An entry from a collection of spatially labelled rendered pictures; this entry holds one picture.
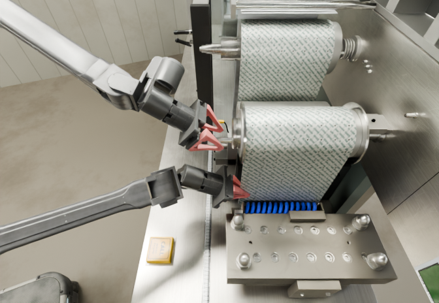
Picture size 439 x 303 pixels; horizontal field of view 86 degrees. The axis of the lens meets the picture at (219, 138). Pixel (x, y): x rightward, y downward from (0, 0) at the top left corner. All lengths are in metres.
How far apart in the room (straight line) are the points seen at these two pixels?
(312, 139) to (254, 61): 0.26
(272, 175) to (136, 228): 1.40
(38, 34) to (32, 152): 2.16
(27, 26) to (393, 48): 0.77
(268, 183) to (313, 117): 0.21
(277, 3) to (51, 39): 0.51
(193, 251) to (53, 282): 1.03
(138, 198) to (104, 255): 1.35
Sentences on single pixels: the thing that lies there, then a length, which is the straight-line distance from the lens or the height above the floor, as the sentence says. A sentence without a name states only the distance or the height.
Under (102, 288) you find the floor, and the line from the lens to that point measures 1.82.
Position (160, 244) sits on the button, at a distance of 0.79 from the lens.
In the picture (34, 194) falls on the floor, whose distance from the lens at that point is 2.38.
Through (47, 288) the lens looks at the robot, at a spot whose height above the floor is 0.24.
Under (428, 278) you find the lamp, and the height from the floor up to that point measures 1.18.
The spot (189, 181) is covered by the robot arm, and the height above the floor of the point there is 1.17.
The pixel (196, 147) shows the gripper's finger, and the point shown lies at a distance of 0.53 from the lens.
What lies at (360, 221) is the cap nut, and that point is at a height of 1.06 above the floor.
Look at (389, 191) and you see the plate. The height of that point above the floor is 1.18.
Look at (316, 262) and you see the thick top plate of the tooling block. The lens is 0.69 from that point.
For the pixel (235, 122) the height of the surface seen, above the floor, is 1.29.
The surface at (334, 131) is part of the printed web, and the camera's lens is 0.55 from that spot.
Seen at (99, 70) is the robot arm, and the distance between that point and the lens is 0.53.
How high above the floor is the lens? 1.66
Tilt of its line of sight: 48 degrees down
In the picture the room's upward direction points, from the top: straight up
